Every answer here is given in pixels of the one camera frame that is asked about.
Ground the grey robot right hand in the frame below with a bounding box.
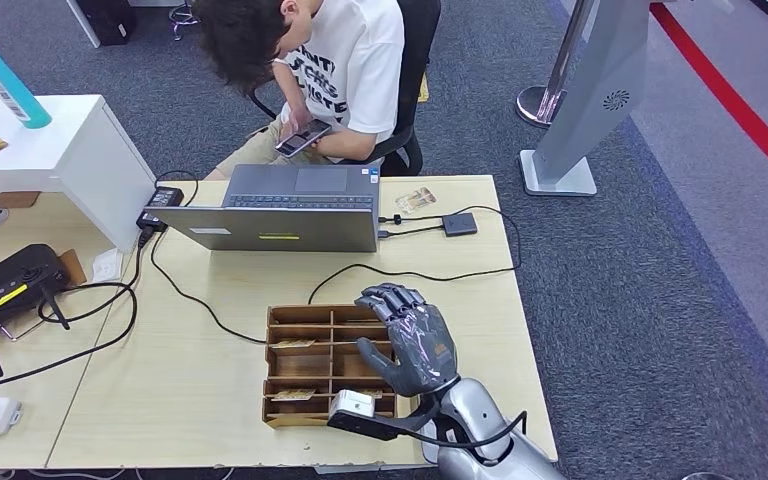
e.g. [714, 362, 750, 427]
[355, 283, 460, 399]

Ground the person's right hand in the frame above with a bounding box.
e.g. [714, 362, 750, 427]
[279, 99, 317, 137]

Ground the person's left hand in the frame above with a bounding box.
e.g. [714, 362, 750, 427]
[291, 134, 334, 162]

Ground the smartphone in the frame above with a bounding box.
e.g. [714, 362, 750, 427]
[273, 119, 334, 159]

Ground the patterned ID card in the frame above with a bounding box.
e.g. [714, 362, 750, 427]
[395, 186, 438, 215]

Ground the person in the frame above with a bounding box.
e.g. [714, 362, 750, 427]
[191, 0, 406, 181]

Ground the wooden card organizer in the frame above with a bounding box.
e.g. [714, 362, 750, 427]
[261, 303, 399, 429]

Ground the grey laptop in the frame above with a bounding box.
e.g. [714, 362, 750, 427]
[144, 164, 382, 254]

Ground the small black hub box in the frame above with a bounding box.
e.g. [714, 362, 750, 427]
[440, 212, 479, 238]

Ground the black power adapter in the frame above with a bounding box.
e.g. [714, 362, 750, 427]
[147, 187, 185, 209]

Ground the chrome stool base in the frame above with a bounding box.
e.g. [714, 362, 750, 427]
[169, 0, 201, 42]

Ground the black power plug block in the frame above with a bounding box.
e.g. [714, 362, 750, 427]
[136, 210, 171, 233]

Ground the black cabinet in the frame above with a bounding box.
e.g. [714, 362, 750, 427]
[75, 0, 139, 49]

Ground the white furniture panel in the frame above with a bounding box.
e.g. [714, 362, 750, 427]
[64, 0, 104, 51]

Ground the white paper note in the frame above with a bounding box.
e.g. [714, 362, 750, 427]
[92, 248, 125, 285]

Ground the white shelf unit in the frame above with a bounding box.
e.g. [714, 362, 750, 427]
[0, 94, 158, 254]

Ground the brown cardboard piece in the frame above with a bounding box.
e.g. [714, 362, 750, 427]
[59, 248, 89, 287]

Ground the grey kiosk stand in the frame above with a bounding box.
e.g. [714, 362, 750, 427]
[519, 0, 654, 199]

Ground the teal bottle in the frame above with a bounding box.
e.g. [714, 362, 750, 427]
[0, 18, 55, 131]

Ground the black router with antennas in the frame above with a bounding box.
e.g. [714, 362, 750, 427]
[0, 243, 73, 378]

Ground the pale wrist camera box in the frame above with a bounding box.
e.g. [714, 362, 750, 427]
[327, 389, 379, 425]

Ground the long black ferrite cable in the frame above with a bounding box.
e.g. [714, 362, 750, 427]
[304, 203, 523, 307]

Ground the short black hub cable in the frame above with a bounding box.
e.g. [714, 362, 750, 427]
[377, 225, 445, 240]

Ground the looped black adapter cable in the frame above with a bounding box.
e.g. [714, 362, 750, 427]
[155, 170, 201, 208]

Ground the thin black power cable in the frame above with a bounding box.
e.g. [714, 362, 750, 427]
[150, 230, 274, 346]

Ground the chrome stanchion post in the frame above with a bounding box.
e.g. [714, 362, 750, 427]
[515, 0, 597, 130]

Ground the thick black power cable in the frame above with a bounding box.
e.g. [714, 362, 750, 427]
[0, 231, 150, 393]

